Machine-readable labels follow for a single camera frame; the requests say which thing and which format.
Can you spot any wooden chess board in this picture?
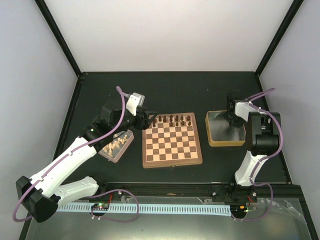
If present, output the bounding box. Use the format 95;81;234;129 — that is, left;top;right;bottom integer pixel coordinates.
142;112;203;169

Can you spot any left circuit board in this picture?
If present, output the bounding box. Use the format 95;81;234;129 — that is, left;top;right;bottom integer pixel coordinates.
91;203;109;211

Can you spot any pink metal tin tray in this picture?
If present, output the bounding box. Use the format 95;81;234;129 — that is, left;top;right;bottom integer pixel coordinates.
99;129;134;163

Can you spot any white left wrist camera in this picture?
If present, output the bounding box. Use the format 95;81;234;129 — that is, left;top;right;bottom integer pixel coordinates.
126;92;145;116

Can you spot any gold metal tin tray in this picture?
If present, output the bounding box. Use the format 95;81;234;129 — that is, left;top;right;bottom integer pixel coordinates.
205;110;246;147

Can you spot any right circuit board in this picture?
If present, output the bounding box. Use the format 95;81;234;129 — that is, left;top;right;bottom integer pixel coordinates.
230;205;257;214

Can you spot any black frame post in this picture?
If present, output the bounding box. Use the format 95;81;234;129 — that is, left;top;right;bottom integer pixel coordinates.
33;0;83;78
254;0;304;77

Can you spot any black mounting rail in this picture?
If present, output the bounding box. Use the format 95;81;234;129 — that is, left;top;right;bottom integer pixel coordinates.
95;182;303;202

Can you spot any black frame post right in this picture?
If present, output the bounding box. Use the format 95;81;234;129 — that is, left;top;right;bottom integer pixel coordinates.
254;0;304;77

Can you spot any black frame post left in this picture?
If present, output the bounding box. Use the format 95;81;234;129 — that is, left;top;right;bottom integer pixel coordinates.
33;0;83;78

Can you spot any light blue cable duct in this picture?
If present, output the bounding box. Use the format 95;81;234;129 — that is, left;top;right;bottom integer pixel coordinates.
57;202;231;217

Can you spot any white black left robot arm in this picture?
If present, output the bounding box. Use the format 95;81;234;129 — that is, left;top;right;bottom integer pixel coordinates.
15;96;157;223

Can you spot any circuit board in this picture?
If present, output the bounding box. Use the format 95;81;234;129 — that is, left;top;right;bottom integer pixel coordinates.
91;203;109;211
230;205;257;214

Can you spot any light wooden chess pieces pile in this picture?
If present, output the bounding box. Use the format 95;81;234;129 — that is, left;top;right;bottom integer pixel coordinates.
101;132;128;159

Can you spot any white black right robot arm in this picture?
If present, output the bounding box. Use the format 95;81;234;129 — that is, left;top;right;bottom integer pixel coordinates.
224;87;284;202

